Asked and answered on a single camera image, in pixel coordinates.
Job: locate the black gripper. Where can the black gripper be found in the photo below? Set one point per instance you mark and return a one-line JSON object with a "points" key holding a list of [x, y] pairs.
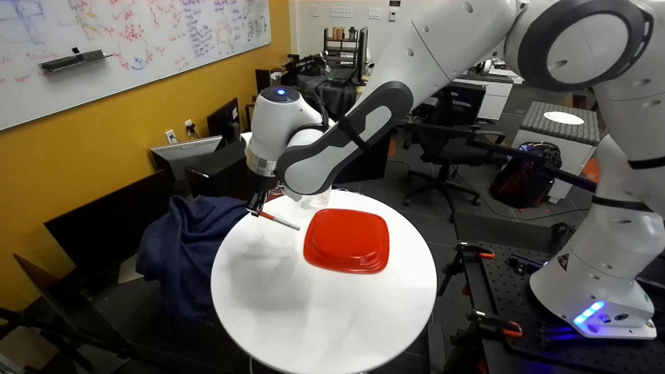
{"points": [[263, 188]]}

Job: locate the orange and grey pen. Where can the orange and grey pen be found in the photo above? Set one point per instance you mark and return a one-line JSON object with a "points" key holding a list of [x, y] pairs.
{"points": [[283, 222]]}

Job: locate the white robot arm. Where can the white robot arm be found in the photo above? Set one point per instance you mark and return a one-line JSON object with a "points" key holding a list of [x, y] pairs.
{"points": [[443, 43]]}

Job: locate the dark blue cloth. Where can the dark blue cloth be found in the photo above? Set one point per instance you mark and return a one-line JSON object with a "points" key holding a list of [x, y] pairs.
{"points": [[188, 249]]}

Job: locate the grey tilted panel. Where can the grey tilted panel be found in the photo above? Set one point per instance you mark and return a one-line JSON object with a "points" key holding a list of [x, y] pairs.
{"points": [[188, 149]]}

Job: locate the black flat monitor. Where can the black flat monitor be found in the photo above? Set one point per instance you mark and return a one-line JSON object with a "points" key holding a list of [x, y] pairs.
{"points": [[263, 82], [222, 122]]}

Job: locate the red square plate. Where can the red square plate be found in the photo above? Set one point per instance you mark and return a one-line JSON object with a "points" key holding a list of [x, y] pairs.
{"points": [[346, 239]]}

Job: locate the black shelf rack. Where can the black shelf rack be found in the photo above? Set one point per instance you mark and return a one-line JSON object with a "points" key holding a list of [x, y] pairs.
{"points": [[344, 48]]}

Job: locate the whiteboard with writing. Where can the whiteboard with writing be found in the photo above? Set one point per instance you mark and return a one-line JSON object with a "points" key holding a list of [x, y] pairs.
{"points": [[138, 55]]}

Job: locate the black office chair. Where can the black office chair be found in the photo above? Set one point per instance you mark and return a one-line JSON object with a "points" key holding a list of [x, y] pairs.
{"points": [[449, 137]]}

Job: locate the black and red bag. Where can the black and red bag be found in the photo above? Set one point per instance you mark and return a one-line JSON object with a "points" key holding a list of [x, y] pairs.
{"points": [[525, 178]]}

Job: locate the black optical breadboard table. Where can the black optical breadboard table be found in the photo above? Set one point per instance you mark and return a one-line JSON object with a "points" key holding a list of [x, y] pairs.
{"points": [[512, 298]]}

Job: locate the black boom pole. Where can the black boom pole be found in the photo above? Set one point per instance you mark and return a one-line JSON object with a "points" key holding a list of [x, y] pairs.
{"points": [[547, 169]]}

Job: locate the grey cabinet white disc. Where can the grey cabinet white disc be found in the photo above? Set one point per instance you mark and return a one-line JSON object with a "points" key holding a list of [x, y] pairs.
{"points": [[552, 132]]}

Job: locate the white wall outlet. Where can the white wall outlet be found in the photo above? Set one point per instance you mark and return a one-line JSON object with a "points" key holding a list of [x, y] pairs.
{"points": [[189, 128], [171, 135]]}

